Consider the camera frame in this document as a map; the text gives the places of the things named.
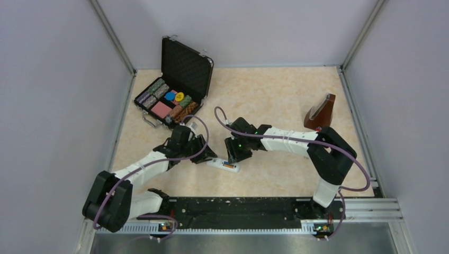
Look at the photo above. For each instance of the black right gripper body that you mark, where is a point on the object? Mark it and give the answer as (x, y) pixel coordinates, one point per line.
(239, 148)

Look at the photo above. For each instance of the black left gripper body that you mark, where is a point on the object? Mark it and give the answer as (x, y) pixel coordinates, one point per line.
(188, 149)

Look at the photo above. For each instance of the white remote control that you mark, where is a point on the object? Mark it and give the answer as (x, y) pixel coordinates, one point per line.
(218, 163)

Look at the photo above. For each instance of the orange AAA battery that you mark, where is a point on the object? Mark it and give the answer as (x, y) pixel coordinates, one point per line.
(228, 165)

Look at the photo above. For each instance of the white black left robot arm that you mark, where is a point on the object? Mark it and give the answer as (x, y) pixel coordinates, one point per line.
(113, 200)

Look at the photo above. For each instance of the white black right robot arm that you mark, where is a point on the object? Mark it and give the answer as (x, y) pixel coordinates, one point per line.
(329, 153)

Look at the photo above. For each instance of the red green chip row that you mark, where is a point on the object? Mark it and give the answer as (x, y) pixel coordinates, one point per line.
(178, 109)

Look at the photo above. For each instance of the orange black chip row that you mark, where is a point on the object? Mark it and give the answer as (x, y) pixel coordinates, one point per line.
(188, 110)

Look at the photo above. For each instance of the pink playing card deck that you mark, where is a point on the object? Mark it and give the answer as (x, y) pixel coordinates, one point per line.
(161, 110)

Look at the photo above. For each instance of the black poker chip case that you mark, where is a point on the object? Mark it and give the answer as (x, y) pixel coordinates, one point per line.
(184, 70)

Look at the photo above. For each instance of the yellow big blind chip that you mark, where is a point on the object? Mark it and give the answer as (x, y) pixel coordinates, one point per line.
(179, 97)

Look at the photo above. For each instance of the blue round dealer chip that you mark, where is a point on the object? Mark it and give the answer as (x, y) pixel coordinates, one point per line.
(170, 96)

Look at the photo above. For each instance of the blue tan chip row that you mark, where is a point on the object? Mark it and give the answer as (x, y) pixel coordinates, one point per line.
(152, 99)

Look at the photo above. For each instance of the purple chip row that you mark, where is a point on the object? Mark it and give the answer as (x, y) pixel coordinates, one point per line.
(150, 90)

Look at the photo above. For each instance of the brown wooden metronome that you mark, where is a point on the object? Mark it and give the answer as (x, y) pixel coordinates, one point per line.
(320, 115)

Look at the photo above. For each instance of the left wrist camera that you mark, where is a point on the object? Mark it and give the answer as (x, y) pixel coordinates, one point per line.
(192, 126)

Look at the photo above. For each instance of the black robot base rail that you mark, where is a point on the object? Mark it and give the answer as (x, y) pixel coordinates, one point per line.
(249, 215)

